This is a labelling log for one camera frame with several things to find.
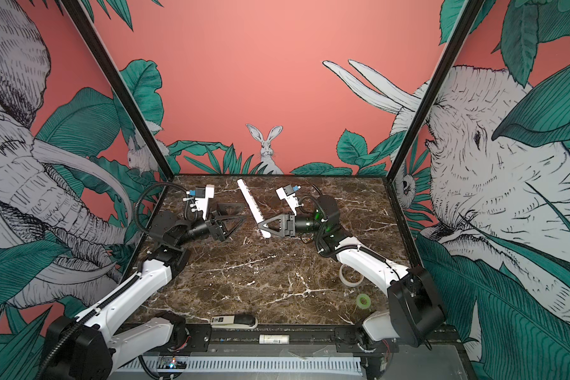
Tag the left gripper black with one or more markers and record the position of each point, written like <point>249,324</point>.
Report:
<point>214,228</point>

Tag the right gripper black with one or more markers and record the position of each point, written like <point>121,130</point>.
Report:
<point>292,225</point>

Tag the white remote control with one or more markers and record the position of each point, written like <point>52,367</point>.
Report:
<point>255,211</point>

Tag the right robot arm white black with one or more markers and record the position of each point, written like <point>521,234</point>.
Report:
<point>416,308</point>

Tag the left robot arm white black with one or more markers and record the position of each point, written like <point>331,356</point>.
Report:
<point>91,346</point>

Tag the white tape roll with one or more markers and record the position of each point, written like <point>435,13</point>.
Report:
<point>350,277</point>

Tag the black and white stapler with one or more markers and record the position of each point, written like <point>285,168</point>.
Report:
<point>234,321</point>

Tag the green tape roll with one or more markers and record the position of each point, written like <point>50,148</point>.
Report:
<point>363,301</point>

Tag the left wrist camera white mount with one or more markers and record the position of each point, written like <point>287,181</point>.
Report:
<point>197,200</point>

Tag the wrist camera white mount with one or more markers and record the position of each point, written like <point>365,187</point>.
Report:
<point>197,200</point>
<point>288,194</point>

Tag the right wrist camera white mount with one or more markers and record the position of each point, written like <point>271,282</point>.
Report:
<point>288,194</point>

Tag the white label tube on rail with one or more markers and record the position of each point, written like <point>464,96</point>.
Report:
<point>274,339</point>

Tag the white slotted cable duct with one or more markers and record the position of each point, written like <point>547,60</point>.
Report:
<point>229,364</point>

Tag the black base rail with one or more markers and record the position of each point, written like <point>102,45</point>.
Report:
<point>204,340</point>

